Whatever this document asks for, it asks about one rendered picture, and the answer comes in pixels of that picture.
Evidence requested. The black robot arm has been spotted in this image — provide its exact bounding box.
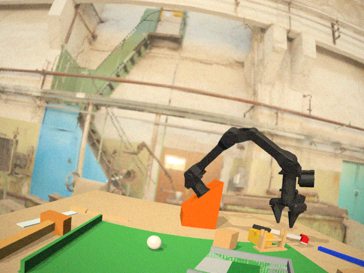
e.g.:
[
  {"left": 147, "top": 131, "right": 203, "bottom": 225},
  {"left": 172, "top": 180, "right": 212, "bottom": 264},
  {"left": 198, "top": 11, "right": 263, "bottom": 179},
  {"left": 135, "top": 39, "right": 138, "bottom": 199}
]
[{"left": 184, "top": 127, "right": 315, "bottom": 198}]

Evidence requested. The green putting mat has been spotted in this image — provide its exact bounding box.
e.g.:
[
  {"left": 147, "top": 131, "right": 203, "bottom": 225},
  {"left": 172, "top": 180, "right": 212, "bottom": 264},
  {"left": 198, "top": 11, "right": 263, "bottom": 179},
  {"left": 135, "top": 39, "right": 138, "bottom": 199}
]
[{"left": 26, "top": 221, "right": 328, "bottom": 273}]

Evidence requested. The white golf ball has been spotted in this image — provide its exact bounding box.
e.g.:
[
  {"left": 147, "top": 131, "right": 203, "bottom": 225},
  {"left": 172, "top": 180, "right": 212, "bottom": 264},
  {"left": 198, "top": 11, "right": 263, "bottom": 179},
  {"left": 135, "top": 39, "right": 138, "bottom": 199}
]
[{"left": 147, "top": 235, "right": 162, "bottom": 250}]

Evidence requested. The yellow block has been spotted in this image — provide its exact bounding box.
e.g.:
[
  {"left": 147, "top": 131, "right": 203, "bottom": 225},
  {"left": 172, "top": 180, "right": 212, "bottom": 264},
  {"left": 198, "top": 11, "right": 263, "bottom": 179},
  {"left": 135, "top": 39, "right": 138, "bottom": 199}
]
[{"left": 247, "top": 229, "right": 274, "bottom": 246}]

